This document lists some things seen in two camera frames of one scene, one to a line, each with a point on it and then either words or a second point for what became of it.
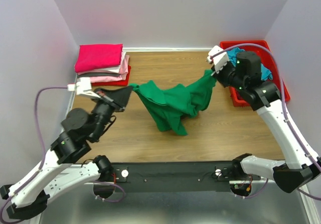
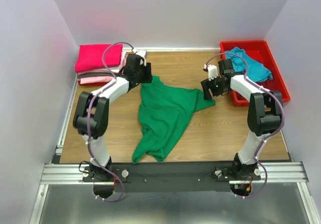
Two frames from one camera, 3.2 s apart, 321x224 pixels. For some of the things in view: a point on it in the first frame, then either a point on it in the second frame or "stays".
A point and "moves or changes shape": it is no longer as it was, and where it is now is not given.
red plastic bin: [266, 60] stays
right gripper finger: [213, 74] to [208, 94]
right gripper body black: [226, 76] to [215, 85]
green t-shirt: [170, 106] moves or changes shape
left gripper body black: [105, 109] to [143, 74]
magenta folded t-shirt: [93, 57] stays
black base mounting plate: [177, 177] stays
